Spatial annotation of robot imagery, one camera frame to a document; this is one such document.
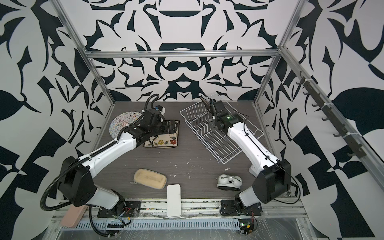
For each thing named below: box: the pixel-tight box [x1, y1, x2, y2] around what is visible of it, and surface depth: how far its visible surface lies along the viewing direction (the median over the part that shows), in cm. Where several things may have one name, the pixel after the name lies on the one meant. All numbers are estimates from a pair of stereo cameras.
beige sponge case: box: [130, 168, 167, 190], surface depth 82 cm
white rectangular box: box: [167, 184, 182, 217], surface depth 75 cm
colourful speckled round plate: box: [109, 111, 142, 139], surface depth 110 cm
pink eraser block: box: [60, 204, 89, 228], surface depth 71 cm
